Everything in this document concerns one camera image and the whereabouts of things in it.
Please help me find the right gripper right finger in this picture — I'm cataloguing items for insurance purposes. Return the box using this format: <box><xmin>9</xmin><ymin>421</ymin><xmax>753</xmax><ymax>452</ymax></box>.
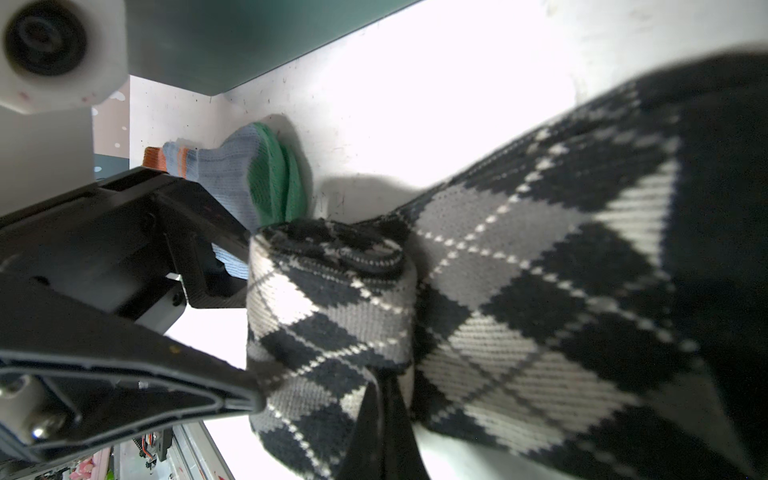
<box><xmin>1</xmin><ymin>167</ymin><xmax>249</xmax><ymax>333</ymax></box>

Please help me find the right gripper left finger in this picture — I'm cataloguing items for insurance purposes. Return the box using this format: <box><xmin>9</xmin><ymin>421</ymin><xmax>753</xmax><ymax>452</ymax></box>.
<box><xmin>1</xmin><ymin>275</ymin><xmax>266</xmax><ymax>469</ymax></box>

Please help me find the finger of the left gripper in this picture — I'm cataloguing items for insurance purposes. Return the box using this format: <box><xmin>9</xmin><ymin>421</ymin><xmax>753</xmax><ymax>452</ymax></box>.
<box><xmin>336</xmin><ymin>374</ymin><xmax>429</xmax><ymax>480</ymax></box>

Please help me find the black grey argyle sock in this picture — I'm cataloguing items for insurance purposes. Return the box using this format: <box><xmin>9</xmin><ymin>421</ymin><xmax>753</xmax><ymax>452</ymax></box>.
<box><xmin>247</xmin><ymin>52</ymin><xmax>767</xmax><ymax>479</ymax></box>

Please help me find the blue orange green striped sock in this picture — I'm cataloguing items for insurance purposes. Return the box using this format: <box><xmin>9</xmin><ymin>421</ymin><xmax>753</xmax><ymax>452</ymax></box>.
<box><xmin>142</xmin><ymin>122</ymin><xmax>310</xmax><ymax>281</ymax></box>

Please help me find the green compartment tray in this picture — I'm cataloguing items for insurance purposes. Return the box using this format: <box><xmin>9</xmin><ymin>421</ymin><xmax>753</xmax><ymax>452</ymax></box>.
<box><xmin>125</xmin><ymin>0</ymin><xmax>409</xmax><ymax>96</ymax></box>

